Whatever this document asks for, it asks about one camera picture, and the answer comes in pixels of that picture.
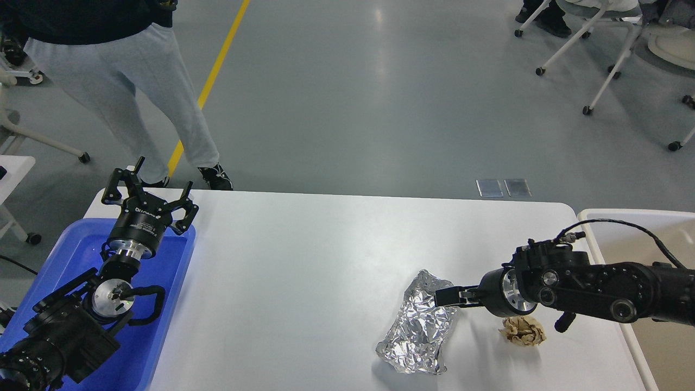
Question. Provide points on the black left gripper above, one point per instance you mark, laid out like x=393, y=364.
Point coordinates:
x=144, y=220

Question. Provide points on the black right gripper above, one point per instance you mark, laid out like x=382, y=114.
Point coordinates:
x=498, y=291

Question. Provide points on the aluminium foil bag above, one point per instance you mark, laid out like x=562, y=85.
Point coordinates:
x=417, y=337

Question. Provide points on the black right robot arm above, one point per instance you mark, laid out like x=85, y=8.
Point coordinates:
x=551, y=273

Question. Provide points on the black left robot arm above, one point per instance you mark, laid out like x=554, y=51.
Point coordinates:
x=73, y=331

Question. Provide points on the crumpled brown paper ball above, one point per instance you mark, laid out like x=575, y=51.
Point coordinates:
x=524, y=331

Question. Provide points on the left metal floor plate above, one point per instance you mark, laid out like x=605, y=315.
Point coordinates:
x=490, y=188

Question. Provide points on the metal floor plate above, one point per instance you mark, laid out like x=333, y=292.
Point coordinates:
x=518, y=188
x=490, y=188

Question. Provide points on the right metal floor plate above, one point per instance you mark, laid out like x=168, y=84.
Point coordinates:
x=518, y=188

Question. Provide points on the person in grey trousers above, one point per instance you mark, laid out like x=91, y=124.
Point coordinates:
x=101, y=53

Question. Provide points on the beige plastic bin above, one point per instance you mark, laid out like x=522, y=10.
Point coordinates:
x=647, y=256

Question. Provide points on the seated person's black shoes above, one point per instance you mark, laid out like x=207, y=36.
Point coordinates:
x=550, y=19

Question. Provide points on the white rolling chair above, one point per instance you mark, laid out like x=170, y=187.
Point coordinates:
x=595, y=14

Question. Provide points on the white chair at right edge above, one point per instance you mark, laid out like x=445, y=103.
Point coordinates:
x=670, y=30

